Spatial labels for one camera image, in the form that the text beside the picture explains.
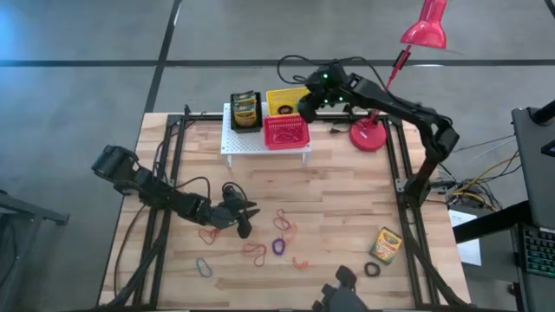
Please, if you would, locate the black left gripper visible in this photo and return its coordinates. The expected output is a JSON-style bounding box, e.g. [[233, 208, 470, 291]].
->
[[208, 183, 261, 240]]

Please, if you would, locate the yellow plastic basket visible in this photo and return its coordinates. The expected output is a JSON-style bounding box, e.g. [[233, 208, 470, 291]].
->
[[265, 87, 310, 118]]

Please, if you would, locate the red plastic basket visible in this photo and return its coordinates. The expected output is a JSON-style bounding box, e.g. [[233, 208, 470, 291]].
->
[[263, 114, 311, 151]]

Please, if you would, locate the Crayola crayon box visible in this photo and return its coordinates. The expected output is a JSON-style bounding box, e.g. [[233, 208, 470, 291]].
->
[[369, 226, 403, 266], [231, 89, 258, 110], [232, 106, 258, 128]]

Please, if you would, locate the black plastic basket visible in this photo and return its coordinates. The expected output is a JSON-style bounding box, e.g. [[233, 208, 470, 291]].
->
[[229, 90, 264, 133]]

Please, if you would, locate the blue rubber band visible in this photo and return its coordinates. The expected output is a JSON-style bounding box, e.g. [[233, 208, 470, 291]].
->
[[195, 257, 214, 279]]

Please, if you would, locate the red desk lamp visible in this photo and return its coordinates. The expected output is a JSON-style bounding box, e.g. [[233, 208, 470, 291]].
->
[[349, 0, 448, 153]]

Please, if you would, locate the black desk beam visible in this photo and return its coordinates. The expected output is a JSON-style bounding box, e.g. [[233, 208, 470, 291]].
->
[[453, 199, 534, 244]]

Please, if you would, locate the dark grey desk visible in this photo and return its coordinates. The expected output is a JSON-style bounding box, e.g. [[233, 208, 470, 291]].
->
[[511, 98, 555, 231]]

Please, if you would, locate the white perforated shelf riser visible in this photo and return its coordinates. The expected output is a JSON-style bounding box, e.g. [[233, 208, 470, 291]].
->
[[220, 102, 312, 168]]

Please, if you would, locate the grey metal cart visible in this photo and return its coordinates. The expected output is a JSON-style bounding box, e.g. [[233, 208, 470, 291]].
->
[[0, 189, 71, 312]]

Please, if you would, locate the white paper sheet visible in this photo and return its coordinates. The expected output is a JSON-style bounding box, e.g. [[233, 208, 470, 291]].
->
[[448, 210, 482, 266]]

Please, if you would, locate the backlit computer keyboard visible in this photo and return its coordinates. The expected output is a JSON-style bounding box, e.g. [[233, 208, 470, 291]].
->
[[522, 224, 555, 278]]

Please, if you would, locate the black lamp power cord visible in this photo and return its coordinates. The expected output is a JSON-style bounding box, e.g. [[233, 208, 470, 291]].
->
[[328, 102, 379, 134]]

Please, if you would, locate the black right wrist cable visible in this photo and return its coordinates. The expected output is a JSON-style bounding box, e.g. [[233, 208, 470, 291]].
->
[[276, 54, 382, 88]]

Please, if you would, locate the black aluminium table frame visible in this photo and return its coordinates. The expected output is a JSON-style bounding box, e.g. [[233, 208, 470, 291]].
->
[[98, 103, 473, 311]]

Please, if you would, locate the brown cable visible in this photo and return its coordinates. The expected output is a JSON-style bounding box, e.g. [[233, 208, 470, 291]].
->
[[112, 203, 148, 301]]

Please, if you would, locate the yellow and grey cable bundle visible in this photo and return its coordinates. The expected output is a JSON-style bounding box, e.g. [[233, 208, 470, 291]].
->
[[446, 134, 521, 213]]

